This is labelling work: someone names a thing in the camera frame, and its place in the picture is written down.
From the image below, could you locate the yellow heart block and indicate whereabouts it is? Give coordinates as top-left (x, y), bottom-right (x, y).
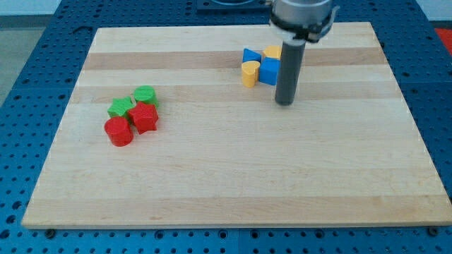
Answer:
top-left (241, 61), bottom-right (261, 88)

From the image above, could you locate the blue cube block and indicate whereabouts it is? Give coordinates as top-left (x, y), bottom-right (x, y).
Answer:
top-left (258, 57), bottom-right (280, 85)

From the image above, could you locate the blue triangle block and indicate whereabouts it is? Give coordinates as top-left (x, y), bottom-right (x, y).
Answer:
top-left (242, 48), bottom-right (262, 63)

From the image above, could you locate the red star block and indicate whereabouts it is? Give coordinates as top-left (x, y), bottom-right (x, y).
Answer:
top-left (128, 102), bottom-right (159, 135)

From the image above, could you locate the green cylinder block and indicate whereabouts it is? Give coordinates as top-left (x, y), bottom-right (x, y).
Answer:
top-left (133, 85), bottom-right (159, 108)

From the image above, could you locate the yellow hexagon block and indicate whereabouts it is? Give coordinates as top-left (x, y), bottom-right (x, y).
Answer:
top-left (263, 45), bottom-right (282, 60)

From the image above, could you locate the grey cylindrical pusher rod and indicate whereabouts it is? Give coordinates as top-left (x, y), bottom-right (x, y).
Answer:
top-left (275, 42), bottom-right (306, 106)

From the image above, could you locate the green star block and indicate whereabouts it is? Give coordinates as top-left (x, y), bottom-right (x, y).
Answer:
top-left (107, 96), bottom-right (134, 120)

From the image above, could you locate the red cylinder block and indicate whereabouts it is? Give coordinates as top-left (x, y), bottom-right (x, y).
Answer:
top-left (104, 116), bottom-right (133, 147)

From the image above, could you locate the wooden board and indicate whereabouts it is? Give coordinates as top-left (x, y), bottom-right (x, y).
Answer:
top-left (22, 22), bottom-right (451, 229)

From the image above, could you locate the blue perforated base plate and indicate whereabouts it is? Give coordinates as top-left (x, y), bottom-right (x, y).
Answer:
top-left (1, 0), bottom-right (451, 253)

